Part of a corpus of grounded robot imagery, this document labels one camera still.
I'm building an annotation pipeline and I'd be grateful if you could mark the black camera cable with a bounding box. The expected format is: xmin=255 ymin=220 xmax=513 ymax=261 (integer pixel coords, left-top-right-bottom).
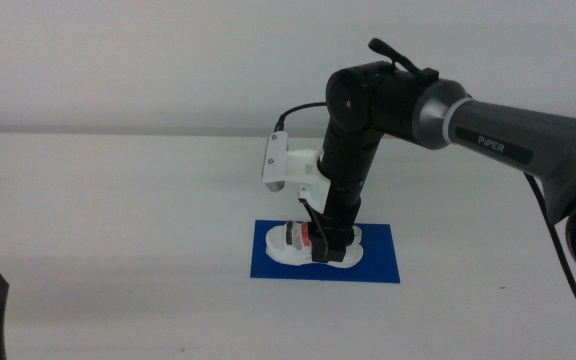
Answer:
xmin=273 ymin=101 xmax=329 ymax=134

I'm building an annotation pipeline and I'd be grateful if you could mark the white shoe with red-black stripes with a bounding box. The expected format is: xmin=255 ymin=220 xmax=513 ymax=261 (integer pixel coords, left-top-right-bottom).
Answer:
xmin=264 ymin=221 xmax=365 ymax=269

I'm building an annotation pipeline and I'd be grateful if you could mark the blue rectangular mat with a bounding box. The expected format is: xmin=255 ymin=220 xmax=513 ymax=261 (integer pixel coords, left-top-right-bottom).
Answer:
xmin=249 ymin=219 xmax=402 ymax=285

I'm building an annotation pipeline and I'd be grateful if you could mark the white wrist camera with mount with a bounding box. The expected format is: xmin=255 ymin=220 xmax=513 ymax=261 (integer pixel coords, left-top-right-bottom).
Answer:
xmin=261 ymin=130 xmax=332 ymax=212

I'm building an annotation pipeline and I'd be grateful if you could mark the black cable under arm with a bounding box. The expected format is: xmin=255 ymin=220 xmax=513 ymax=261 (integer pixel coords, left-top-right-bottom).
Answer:
xmin=523 ymin=171 xmax=576 ymax=355

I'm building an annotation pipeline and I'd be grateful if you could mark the black cable on arm elbow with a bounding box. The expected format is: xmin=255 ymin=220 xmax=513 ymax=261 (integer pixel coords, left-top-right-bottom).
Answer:
xmin=367 ymin=37 xmax=441 ymax=85

